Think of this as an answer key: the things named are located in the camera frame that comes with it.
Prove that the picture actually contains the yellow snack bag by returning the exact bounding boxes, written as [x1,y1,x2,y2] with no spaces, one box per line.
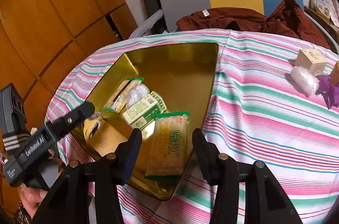
[83,112,103,142]

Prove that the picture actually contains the yellow green cracker pack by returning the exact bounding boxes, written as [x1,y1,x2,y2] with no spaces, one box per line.
[144,111,190,182]

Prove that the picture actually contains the green white small carton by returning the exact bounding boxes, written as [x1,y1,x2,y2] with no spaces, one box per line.
[122,91,167,130]

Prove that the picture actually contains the cracker pack with black stripe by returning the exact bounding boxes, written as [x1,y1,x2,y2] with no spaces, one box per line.
[103,77,144,113]

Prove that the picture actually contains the clear plastic bag bundle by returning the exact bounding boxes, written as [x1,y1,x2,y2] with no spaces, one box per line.
[126,83,150,109]
[291,66,319,97]

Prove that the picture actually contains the gold metal tin box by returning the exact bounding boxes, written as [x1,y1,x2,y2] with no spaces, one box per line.
[71,42,220,201]

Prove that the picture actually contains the purple snack packets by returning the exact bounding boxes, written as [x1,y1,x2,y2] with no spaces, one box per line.
[317,75,339,109]

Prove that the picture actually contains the person's left hand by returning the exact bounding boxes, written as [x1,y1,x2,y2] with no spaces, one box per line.
[18,168,64,220]

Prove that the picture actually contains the striped pink green bedspread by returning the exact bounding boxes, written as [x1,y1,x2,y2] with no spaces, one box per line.
[46,29,338,223]

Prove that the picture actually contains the wooden wardrobe doors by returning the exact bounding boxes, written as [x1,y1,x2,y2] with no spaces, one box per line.
[0,0,139,214]

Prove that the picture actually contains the cream cardboard box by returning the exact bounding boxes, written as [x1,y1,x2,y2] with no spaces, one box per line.
[295,49,327,76]

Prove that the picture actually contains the upright yellow sponge block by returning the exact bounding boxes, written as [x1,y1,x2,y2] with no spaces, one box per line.
[330,61,339,80]

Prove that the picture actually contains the dark red garment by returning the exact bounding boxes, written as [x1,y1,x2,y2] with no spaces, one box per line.
[176,0,330,48]

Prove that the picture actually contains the white blue medicine box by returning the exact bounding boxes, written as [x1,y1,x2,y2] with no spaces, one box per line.
[316,0,330,19]

